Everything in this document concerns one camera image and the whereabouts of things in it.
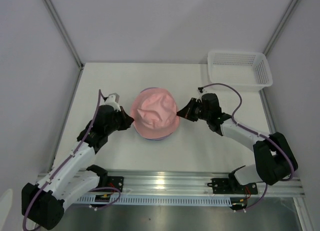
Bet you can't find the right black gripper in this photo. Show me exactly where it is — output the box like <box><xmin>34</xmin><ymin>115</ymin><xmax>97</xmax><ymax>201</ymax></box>
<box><xmin>176</xmin><ymin>98</ymin><xmax>211</xmax><ymax>122</ymax></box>

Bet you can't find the purple bucket hat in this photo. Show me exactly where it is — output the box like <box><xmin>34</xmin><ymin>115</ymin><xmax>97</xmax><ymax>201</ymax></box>
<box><xmin>139</xmin><ymin>87</ymin><xmax>172</xmax><ymax>141</ymax></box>

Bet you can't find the pink bucket hat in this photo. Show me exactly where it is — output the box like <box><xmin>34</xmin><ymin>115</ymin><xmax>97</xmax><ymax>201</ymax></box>
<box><xmin>130</xmin><ymin>88</ymin><xmax>180</xmax><ymax>139</ymax></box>

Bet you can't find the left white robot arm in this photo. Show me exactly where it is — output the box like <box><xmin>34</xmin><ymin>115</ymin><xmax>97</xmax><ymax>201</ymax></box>
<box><xmin>21</xmin><ymin>104</ymin><xmax>134</xmax><ymax>230</ymax></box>

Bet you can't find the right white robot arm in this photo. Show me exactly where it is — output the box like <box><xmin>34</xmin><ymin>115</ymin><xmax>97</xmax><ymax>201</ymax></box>
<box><xmin>176</xmin><ymin>93</ymin><xmax>298</xmax><ymax>193</ymax></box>

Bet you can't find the white plastic basket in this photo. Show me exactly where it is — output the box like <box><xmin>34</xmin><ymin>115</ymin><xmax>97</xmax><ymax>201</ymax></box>
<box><xmin>207</xmin><ymin>50</ymin><xmax>273</xmax><ymax>92</ymax></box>

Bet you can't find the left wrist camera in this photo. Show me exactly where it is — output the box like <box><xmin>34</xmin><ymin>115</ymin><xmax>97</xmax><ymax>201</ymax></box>
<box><xmin>104</xmin><ymin>93</ymin><xmax>121</xmax><ymax>112</ymax></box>

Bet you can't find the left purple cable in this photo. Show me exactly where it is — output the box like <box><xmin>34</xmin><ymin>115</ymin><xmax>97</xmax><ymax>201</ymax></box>
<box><xmin>21</xmin><ymin>88</ymin><xmax>122</xmax><ymax>231</ymax></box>

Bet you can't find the purple cable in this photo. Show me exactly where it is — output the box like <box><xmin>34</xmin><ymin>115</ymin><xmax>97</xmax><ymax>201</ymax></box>
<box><xmin>197</xmin><ymin>83</ymin><xmax>295</xmax><ymax>213</ymax></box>
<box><xmin>21</xmin><ymin>88</ymin><xmax>122</xmax><ymax>231</ymax></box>

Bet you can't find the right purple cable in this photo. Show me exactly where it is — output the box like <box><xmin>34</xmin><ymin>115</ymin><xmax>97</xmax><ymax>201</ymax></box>
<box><xmin>197</xmin><ymin>83</ymin><xmax>295</xmax><ymax>213</ymax></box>

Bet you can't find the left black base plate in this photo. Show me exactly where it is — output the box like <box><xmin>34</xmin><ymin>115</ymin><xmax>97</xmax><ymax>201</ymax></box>
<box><xmin>97</xmin><ymin>176</ymin><xmax>124</xmax><ymax>192</ymax></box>

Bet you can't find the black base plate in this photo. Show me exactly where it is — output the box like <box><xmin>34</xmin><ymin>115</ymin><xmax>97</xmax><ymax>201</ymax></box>
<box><xmin>207</xmin><ymin>178</ymin><xmax>258</xmax><ymax>195</ymax></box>
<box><xmin>97</xmin><ymin>176</ymin><xmax>124</xmax><ymax>192</ymax></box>

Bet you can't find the aluminium mounting rail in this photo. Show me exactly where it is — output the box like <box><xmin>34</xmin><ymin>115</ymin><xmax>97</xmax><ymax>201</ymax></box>
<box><xmin>108</xmin><ymin>169</ymin><xmax>305</xmax><ymax>198</ymax></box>

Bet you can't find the white slotted cable duct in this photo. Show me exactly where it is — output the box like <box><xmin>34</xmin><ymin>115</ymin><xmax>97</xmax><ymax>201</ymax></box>
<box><xmin>75</xmin><ymin>193</ymin><xmax>232</xmax><ymax>207</ymax></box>

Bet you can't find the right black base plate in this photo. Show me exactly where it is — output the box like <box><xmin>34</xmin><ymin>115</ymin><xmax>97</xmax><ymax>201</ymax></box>
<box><xmin>207</xmin><ymin>178</ymin><xmax>258</xmax><ymax>195</ymax></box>

